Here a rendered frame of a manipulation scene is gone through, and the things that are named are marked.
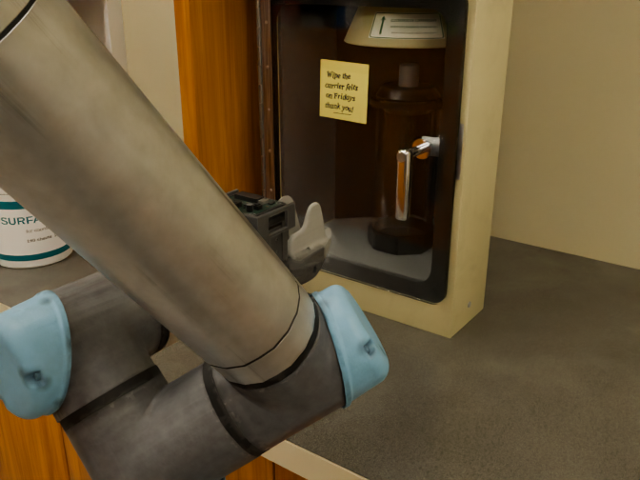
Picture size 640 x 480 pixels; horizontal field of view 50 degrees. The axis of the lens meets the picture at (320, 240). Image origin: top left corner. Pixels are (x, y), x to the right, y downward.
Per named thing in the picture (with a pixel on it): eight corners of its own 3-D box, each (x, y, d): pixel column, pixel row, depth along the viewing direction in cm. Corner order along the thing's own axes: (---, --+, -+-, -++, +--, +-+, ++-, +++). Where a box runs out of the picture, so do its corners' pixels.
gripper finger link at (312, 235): (352, 192, 69) (296, 217, 62) (350, 247, 72) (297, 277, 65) (327, 187, 71) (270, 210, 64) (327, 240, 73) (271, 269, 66)
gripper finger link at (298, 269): (336, 250, 67) (279, 282, 60) (336, 265, 67) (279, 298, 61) (297, 240, 69) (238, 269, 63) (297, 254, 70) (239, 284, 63)
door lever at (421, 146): (428, 212, 88) (410, 208, 90) (431, 139, 85) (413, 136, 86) (407, 224, 84) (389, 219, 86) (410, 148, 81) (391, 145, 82)
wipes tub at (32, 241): (46, 235, 130) (33, 158, 124) (89, 251, 123) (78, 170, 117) (-21, 257, 120) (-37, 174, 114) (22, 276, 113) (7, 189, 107)
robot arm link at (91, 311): (16, 448, 47) (-45, 340, 48) (141, 375, 55) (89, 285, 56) (59, 418, 42) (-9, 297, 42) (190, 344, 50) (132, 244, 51)
